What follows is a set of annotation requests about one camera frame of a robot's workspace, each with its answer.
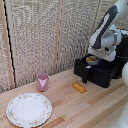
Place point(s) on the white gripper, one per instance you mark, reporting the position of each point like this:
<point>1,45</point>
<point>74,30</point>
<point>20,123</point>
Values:
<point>103,55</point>

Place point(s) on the white bowl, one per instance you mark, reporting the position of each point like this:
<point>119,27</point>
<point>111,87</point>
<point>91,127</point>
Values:
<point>92,62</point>

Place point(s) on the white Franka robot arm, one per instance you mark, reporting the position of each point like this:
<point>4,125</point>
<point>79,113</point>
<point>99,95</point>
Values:
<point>106,31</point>

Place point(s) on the yellow food piece in bowl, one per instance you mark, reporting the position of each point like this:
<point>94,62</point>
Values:
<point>92,59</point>

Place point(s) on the pink cup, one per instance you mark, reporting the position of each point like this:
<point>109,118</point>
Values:
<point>42,82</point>

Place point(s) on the beige woven folding screen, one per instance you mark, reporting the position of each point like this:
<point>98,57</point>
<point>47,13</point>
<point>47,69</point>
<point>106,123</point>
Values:
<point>30,40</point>

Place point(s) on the white plate with floral rim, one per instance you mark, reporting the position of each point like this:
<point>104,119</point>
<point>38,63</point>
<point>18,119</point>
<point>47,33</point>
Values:
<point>29,110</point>

